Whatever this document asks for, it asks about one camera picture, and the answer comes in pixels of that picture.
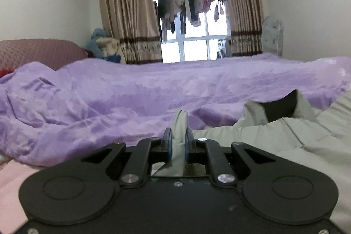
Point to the pink quilted headboard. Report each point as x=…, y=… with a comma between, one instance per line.
x=41, y=53

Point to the row of hanging laundry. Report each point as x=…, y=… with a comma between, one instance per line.
x=189, y=6

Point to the purple blanket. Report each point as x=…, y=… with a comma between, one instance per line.
x=109, y=102

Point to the beige striped curtain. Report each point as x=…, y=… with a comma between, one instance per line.
x=244, y=3
x=126, y=3

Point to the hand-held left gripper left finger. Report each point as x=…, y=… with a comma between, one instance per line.
x=167, y=145

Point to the pink bed sheet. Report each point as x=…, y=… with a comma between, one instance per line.
x=13, y=195

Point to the grey-green jacket with black trim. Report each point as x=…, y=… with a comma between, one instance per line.
x=315, y=138

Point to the standing fan with cloth cover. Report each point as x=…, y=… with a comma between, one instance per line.
x=272, y=36

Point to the blue plush toy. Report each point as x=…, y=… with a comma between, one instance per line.
x=94, y=42

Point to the window with white frame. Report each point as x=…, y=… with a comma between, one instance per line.
x=194, y=50

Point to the cream plush toy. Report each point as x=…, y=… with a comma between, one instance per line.
x=111, y=44

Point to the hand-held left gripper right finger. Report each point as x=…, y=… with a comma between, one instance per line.
x=189, y=145

